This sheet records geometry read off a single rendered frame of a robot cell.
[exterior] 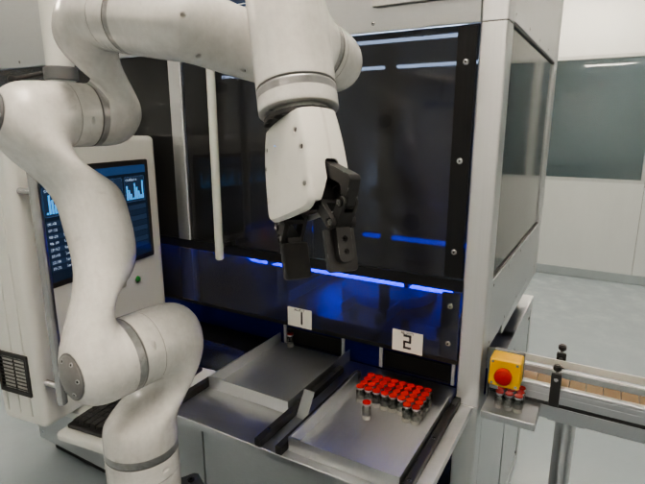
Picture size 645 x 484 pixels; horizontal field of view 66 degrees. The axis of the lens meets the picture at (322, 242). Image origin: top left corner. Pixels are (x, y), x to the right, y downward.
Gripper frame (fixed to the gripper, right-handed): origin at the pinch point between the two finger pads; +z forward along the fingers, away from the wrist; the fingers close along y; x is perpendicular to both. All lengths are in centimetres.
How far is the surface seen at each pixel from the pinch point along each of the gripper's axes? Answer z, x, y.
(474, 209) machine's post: -11, 65, -38
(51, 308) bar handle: 0, -22, -96
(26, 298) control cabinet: -4, -27, -100
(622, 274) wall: 28, 495, -246
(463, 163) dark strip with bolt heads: -22, 63, -37
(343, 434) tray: 37, 35, -59
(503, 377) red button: 29, 69, -40
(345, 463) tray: 39, 28, -48
